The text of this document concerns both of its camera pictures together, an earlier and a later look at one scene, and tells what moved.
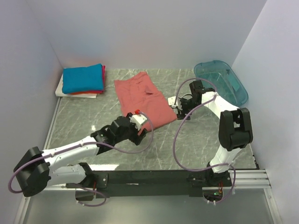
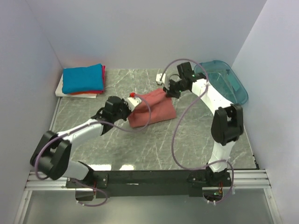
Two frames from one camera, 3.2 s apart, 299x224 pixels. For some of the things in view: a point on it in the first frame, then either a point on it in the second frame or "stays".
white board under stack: [59, 91] stays
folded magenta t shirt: [103, 73] stays
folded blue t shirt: [83, 79] stays
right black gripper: [181, 115] -> [169, 93]
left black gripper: [136, 138] -> [129, 112]
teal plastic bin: [229, 87] stays
